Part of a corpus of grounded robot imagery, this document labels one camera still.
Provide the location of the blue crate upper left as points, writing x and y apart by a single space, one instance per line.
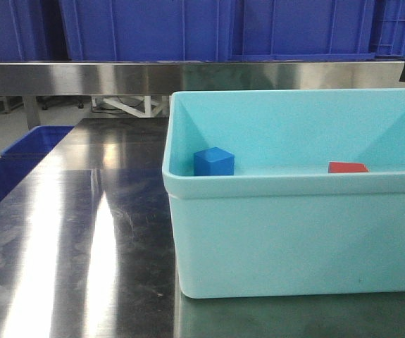
31 31

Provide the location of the red cube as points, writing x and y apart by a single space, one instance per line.
346 167

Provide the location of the light blue plastic tub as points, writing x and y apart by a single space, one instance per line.
282 224

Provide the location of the blue cube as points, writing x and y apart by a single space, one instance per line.
213 162

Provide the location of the blue crate upper right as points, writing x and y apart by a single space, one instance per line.
388 29

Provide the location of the white frame in background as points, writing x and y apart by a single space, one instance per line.
135 106

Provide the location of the large blue crate centre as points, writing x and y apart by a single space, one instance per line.
217 31

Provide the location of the steel upper shelf rail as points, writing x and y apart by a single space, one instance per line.
98 79

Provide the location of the steel shelf leg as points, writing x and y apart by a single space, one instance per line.
31 111

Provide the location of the blue bin lower left far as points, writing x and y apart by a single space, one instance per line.
37 143

